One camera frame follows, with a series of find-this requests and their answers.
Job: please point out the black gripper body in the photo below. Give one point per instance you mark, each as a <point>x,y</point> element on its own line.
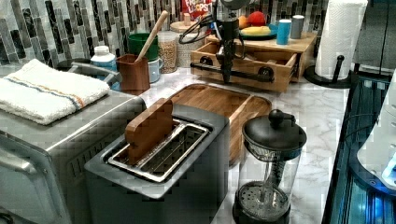
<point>228,24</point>

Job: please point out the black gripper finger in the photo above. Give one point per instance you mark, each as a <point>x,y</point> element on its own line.
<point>226,69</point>

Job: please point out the wooden drawer with black handle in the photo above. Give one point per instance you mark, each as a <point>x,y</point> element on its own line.
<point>265,69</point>

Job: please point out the wooden drawer cabinet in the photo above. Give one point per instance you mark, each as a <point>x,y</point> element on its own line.
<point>303,47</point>

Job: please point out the orange fruit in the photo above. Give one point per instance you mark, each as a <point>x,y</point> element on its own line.
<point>243,22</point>

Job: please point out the red apple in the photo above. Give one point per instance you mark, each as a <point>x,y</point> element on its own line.
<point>256,18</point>

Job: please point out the yellow banana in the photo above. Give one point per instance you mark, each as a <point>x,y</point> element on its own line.
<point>256,30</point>

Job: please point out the red cereal box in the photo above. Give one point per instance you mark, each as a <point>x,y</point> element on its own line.
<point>196,8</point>

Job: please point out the white canister with wooden lid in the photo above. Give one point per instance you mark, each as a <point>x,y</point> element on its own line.
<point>184,50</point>

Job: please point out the wooden cutting board tray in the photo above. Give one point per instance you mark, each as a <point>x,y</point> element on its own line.
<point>238,107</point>

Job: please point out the teal plate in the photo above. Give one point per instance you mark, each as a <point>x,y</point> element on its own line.
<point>261,37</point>

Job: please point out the blue shaker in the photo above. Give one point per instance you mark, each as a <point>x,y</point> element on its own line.
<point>283,32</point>

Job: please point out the wooden spoon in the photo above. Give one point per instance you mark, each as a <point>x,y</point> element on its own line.
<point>157,27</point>

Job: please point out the glass jar of grains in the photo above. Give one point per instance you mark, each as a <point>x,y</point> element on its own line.
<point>168,51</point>

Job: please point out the grey shaker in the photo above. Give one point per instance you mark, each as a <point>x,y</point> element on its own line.
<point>297,24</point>

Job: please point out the light blue mug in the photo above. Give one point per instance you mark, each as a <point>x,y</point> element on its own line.
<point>154,70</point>

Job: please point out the black paper towel holder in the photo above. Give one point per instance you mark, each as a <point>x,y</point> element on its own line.
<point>335,82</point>

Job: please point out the brown utensil holder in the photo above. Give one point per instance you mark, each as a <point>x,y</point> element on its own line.
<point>135,74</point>

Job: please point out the black glass french press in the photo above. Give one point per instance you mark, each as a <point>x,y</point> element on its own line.
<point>271,150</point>

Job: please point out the wooden toast slice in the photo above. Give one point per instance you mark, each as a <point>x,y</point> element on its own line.
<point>148,129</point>

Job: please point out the white paper towel roll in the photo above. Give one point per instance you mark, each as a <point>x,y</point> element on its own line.
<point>339,36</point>

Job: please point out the white blue bottle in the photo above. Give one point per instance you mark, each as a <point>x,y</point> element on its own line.
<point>104,58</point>

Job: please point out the grey two-slot toaster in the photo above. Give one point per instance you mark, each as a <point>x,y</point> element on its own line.
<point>184,180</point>

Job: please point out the white striped folded towel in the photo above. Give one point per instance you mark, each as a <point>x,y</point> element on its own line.
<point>43,94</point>

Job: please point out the silver toaster oven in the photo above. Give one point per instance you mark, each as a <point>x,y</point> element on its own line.
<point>42,175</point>

